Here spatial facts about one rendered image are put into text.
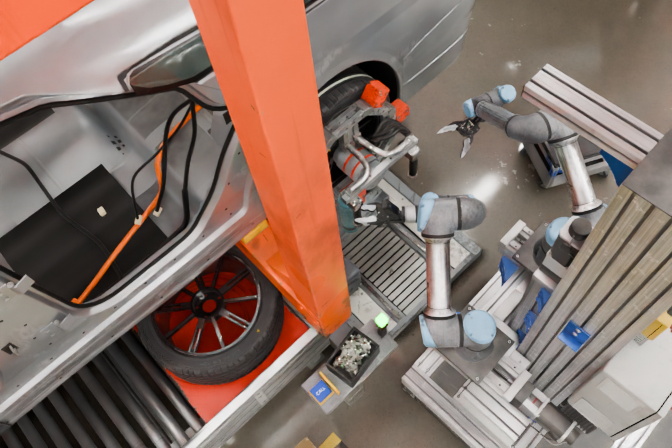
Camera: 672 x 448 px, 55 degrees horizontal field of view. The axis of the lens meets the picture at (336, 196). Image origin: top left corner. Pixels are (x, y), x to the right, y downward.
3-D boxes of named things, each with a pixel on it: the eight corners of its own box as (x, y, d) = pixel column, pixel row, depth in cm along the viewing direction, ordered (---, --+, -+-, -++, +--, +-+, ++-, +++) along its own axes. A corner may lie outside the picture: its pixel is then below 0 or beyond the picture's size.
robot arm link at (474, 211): (494, 197, 220) (472, 188, 269) (461, 198, 221) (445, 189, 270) (494, 231, 221) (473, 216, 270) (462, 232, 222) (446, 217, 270)
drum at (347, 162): (354, 149, 298) (353, 131, 285) (387, 177, 289) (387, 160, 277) (332, 168, 294) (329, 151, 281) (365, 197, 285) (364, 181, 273)
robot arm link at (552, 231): (535, 237, 256) (542, 222, 244) (565, 224, 257) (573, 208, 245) (551, 263, 250) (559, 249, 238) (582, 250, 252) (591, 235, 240)
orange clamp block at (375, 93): (369, 97, 278) (377, 79, 273) (382, 107, 274) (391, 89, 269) (359, 99, 272) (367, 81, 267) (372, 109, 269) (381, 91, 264)
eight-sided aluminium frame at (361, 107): (386, 147, 321) (385, 76, 273) (396, 155, 318) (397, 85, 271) (304, 216, 306) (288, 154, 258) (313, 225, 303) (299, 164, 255)
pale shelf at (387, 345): (371, 320, 295) (371, 317, 293) (398, 346, 289) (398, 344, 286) (301, 386, 283) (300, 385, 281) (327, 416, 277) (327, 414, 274)
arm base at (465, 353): (501, 341, 247) (505, 334, 238) (476, 371, 242) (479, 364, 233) (470, 315, 252) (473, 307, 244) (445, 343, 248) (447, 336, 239)
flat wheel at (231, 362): (202, 234, 340) (190, 213, 319) (310, 291, 320) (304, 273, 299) (123, 343, 314) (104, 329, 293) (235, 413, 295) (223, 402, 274)
